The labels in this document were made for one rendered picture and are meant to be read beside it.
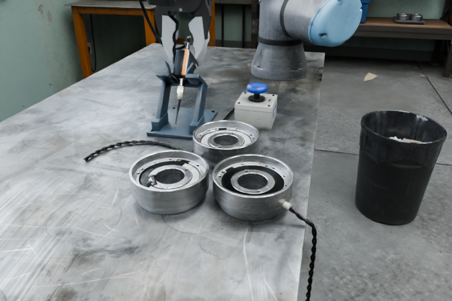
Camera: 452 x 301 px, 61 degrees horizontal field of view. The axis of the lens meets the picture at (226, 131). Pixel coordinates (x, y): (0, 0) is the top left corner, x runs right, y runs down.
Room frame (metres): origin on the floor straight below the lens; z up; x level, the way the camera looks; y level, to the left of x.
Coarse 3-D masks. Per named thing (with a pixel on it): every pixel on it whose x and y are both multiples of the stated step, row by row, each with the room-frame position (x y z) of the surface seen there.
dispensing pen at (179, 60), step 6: (186, 36) 0.72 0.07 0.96; (186, 42) 0.71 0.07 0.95; (192, 42) 0.72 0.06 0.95; (186, 48) 0.70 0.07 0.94; (180, 54) 0.68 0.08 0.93; (180, 60) 0.67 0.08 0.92; (174, 66) 0.67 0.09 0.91; (180, 66) 0.67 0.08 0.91; (174, 72) 0.66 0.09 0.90; (180, 72) 0.66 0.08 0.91; (180, 78) 0.67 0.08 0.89; (180, 84) 0.66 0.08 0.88; (180, 90) 0.66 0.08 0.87; (180, 96) 0.65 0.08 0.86
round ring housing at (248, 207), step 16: (224, 160) 0.46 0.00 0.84; (240, 160) 0.47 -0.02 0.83; (256, 160) 0.47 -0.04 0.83; (272, 160) 0.46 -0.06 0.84; (240, 176) 0.43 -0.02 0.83; (256, 176) 0.44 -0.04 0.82; (288, 176) 0.43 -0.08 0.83; (224, 192) 0.39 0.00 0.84; (256, 192) 0.40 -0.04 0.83; (288, 192) 0.39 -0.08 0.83; (224, 208) 0.40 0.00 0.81; (240, 208) 0.37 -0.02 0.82; (256, 208) 0.37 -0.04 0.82; (272, 208) 0.37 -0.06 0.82
